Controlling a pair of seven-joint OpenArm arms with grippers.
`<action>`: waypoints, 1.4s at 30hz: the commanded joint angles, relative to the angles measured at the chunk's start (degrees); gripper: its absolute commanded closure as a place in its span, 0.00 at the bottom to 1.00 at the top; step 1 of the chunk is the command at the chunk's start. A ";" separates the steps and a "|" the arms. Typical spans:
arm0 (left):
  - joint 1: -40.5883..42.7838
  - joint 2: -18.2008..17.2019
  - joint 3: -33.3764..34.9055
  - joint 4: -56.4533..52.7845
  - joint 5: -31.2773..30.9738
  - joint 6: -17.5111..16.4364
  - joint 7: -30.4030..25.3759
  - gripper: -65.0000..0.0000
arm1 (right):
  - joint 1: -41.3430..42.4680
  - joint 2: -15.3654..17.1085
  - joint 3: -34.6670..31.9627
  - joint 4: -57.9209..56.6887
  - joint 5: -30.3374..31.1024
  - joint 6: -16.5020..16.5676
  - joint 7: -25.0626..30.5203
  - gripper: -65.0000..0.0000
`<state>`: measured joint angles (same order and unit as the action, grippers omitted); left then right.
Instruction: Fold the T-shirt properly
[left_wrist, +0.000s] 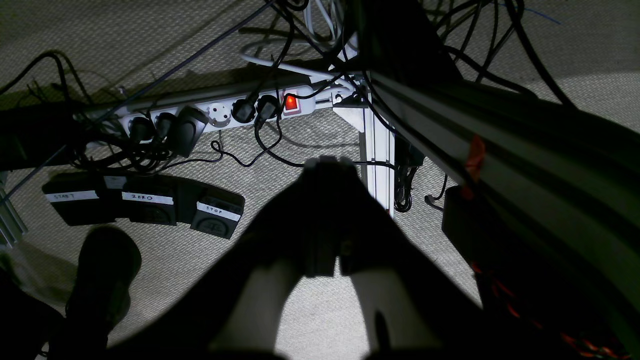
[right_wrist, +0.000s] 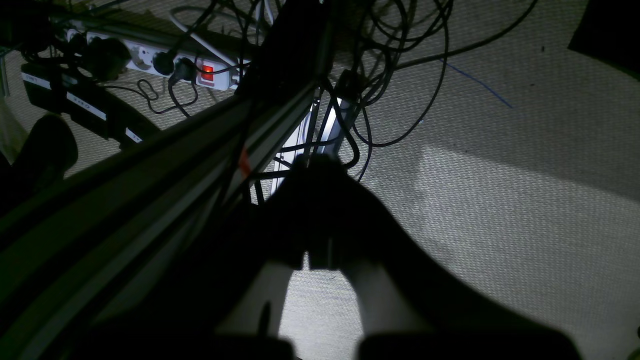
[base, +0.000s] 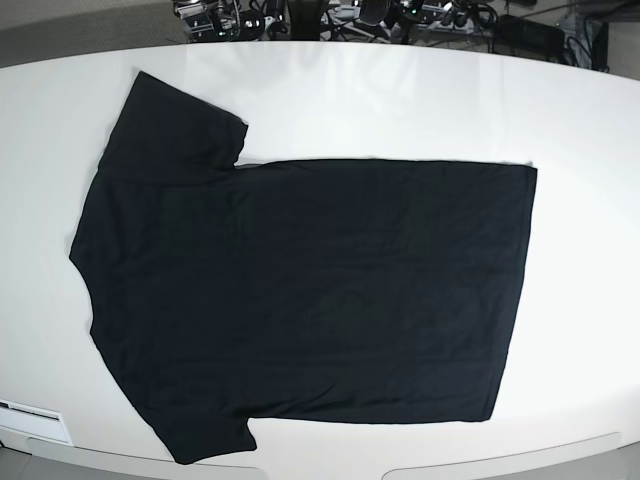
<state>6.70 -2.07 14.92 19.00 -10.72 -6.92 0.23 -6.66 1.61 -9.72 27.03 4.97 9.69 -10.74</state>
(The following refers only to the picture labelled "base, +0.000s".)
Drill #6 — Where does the black T-shirt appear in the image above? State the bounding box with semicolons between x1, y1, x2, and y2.
70;73;537;465

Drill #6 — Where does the grey power strip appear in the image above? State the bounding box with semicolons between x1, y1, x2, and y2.
396;2;475;33

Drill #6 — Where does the black box on floor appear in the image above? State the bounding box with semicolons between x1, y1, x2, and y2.
493;15;565;55

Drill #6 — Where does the white label plate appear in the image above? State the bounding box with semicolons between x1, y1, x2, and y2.
1;399;73;446

